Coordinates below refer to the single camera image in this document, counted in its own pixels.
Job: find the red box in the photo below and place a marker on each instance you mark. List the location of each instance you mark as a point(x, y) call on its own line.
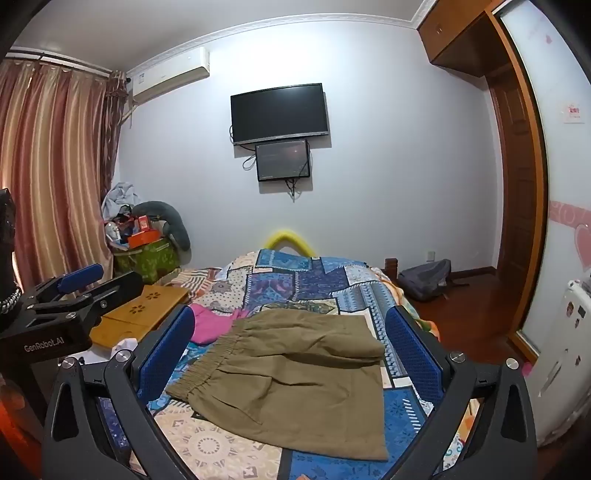
point(144, 223)

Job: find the wooden lap desk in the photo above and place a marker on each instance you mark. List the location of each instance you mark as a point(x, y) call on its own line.
point(134, 314)

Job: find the small black wall monitor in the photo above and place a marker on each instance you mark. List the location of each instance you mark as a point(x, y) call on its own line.
point(282, 160)

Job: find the white appliance with stickers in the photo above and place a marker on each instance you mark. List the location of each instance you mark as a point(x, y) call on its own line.
point(561, 350)

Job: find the white air conditioner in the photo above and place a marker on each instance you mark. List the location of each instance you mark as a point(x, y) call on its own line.
point(168, 74)

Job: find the yellow foam tube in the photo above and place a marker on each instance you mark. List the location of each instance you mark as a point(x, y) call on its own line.
point(288, 237)

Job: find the wooden overhead cabinet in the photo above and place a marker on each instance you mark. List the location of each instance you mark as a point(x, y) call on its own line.
point(455, 37)

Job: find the black wall television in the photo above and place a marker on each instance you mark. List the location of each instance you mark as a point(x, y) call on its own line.
point(279, 113)

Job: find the khaki pants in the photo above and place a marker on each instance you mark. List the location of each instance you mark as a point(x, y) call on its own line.
point(300, 397)

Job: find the pink plastic item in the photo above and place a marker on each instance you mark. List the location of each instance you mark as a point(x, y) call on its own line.
point(527, 369)

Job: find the grey backpack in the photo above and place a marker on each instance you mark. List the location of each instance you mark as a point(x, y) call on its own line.
point(422, 279)

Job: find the wooden bed post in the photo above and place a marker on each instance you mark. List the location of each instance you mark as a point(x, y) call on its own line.
point(391, 266)

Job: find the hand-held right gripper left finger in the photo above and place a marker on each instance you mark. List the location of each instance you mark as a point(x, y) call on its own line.
point(166, 355)

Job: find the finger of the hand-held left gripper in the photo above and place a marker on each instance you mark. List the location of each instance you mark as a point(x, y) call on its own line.
point(120, 288)
point(81, 277)

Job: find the blue patchwork bed blanket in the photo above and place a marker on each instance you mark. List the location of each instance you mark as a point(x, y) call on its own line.
point(295, 281)

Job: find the orange box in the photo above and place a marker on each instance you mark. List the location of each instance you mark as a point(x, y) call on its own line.
point(143, 239)

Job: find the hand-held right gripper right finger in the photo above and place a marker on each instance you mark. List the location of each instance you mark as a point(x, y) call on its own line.
point(411, 350)

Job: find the red wall sticker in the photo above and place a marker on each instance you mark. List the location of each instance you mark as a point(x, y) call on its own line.
point(572, 112)

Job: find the white sliding wardrobe door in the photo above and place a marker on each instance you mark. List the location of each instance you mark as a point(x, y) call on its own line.
point(563, 184)

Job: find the orange-edged fleece blanket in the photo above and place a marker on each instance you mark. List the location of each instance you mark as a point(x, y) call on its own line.
point(418, 318)

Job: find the light blue clothes pile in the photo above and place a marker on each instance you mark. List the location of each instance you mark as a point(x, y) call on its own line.
point(117, 198)

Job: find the striped red curtain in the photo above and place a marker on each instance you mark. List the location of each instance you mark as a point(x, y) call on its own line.
point(51, 175)

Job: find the pink cloth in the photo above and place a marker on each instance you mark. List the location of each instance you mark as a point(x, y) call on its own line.
point(207, 323)

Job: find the white cloth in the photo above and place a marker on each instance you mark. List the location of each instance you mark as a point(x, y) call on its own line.
point(121, 347)

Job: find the wooden door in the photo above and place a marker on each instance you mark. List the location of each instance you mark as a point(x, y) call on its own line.
point(508, 184)

